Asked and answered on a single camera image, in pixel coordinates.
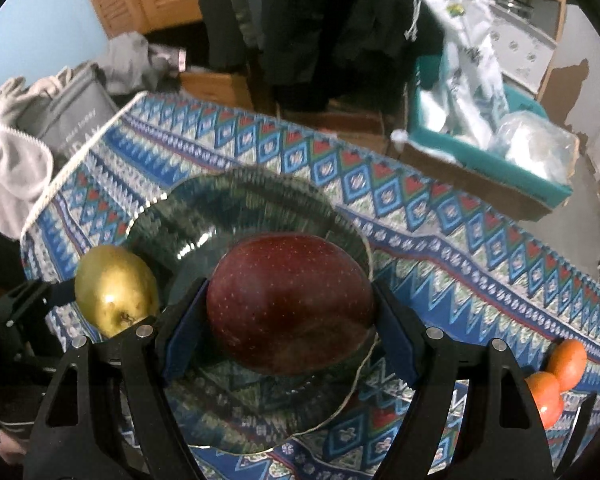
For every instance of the yellow-green pear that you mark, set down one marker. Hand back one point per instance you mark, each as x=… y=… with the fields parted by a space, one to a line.
x=112 y=290

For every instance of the crumpled grey garment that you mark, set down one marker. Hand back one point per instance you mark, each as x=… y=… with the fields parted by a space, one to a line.
x=125 y=60

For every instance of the dark hanging clothes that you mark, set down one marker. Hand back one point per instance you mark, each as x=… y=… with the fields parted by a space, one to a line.
x=320 y=25

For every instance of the white wood-framed cabinet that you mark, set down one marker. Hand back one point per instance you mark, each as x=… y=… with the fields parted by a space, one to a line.
x=525 y=45

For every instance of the red apple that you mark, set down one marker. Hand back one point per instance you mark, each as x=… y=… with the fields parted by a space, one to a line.
x=290 y=305

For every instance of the clear plastic bag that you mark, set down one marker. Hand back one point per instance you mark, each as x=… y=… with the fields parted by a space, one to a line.
x=535 y=145

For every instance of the blue patterned tablecloth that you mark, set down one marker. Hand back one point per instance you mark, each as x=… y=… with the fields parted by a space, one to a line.
x=455 y=270

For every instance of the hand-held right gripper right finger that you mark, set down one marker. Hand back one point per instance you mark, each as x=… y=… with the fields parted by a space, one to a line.
x=397 y=335

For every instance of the teal box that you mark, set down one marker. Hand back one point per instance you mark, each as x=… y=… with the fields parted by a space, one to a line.
x=480 y=152

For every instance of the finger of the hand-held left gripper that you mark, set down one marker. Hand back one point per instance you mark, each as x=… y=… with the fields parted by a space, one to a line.
x=25 y=310

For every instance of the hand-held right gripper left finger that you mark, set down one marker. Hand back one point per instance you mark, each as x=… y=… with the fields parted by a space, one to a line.
x=185 y=330

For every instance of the large brown cardboard box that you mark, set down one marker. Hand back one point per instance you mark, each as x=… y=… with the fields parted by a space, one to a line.
x=460 y=185

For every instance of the light grey cloth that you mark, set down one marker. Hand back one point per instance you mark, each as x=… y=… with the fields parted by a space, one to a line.
x=10 y=170

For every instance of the white printed plastic bag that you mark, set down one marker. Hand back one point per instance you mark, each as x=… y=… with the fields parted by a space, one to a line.
x=467 y=60

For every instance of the orange tangerine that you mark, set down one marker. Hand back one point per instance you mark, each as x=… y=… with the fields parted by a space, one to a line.
x=546 y=400
x=569 y=360

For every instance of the small brown box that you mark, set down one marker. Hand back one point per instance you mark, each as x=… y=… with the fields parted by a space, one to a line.
x=215 y=87

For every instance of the grey fabric bag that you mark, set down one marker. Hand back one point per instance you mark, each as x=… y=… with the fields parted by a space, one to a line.
x=75 y=115

